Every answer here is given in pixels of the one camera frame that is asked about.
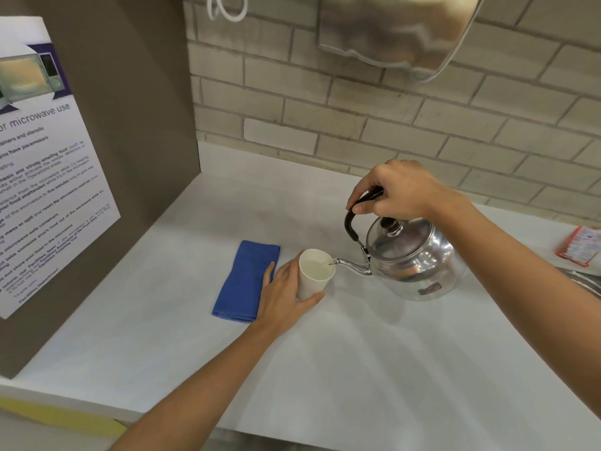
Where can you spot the person's right hand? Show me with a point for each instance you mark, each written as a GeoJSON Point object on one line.
{"type": "Point", "coordinates": [408, 190]}

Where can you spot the person's left hand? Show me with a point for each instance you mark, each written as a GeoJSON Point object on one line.
{"type": "Point", "coordinates": [278, 300]}

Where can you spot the person's right thumb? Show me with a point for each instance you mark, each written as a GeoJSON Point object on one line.
{"type": "Point", "coordinates": [368, 206]}

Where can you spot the person's left thumb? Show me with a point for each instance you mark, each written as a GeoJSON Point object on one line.
{"type": "Point", "coordinates": [311, 302]}

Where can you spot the white paper cup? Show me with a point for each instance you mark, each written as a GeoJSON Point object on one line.
{"type": "Point", "coordinates": [313, 277]}

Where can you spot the person's left forearm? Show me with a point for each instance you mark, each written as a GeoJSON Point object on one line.
{"type": "Point", "coordinates": [202, 385]}

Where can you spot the person's right forearm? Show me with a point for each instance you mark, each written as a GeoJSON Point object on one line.
{"type": "Point", "coordinates": [526, 286]}

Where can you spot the steel kettle lid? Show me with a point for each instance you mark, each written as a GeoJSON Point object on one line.
{"type": "Point", "coordinates": [399, 239]}

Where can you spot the blue folded cloth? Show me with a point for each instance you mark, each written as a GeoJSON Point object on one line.
{"type": "Point", "coordinates": [245, 281]}

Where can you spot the red and white packet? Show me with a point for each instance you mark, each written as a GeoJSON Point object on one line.
{"type": "Point", "coordinates": [581, 246]}

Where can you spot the steel sink rim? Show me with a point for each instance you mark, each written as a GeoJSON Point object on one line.
{"type": "Point", "coordinates": [582, 279]}

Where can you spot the brown cabinet side panel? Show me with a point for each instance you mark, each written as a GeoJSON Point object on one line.
{"type": "Point", "coordinates": [141, 136]}

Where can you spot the yellow tape strip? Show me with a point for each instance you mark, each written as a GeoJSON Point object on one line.
{"type": "Point", "coordinates": [61, 415]}

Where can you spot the white printed notice sheet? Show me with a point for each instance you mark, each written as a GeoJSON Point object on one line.
{"type": "Point", "coordinates": [42, 183]}

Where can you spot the steel wall dispenser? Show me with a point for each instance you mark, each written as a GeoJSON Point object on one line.
{"type": "Point", "coordinates": [404, 28]}

